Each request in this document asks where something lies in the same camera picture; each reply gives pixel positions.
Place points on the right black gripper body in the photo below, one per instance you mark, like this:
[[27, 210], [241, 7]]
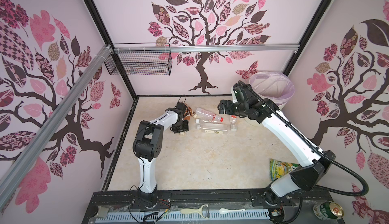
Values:
[[232, 108]]

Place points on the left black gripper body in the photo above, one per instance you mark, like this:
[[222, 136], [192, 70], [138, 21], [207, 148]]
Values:
[[180, 126]]

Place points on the white red label bottle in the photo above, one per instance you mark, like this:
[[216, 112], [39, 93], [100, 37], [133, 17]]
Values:
[[233, 123]]

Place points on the clear rectangular green label bottle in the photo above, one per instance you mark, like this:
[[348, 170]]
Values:
[[213, 128]]

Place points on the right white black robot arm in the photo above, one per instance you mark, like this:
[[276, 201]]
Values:
[[313, 161]]

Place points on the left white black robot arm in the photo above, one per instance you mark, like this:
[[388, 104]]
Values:
[[148, 145]]

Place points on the cream trash bin purple liner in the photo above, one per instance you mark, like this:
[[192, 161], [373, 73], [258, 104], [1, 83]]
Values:
[[272, 85]]

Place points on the clear white cap bottle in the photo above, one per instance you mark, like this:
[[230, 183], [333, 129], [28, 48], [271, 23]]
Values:
[[199, 121]]

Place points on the clear bottle red cap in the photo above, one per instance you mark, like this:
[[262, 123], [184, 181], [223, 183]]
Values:
[[208, 115]]

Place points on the green snack packet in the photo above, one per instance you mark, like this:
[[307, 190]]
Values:
[[278, 168]]

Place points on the cream vegetable peeler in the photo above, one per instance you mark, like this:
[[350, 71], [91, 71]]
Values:
[[202, 211]]

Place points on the white plastic spoon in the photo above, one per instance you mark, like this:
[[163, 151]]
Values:
[[224, 211]]

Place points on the green beverage can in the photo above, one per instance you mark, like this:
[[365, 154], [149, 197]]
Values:
[[328, 211]]

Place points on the black wire wall basket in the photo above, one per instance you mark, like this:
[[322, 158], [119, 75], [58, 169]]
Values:
[[140, 59]]

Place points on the aluminium frame bar back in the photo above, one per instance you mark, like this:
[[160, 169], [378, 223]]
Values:
[[215, 48]]

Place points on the aluminium frame bar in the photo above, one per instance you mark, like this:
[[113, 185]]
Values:
[[215, 48], [29, 155]]

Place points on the white slotted cable duct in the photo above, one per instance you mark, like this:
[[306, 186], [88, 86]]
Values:
[[177, 216]]

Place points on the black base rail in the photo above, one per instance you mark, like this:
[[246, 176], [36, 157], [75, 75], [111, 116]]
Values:
[[181, 198]]

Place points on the aluminium frame bar left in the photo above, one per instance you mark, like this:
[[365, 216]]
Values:
[[29, 155]]

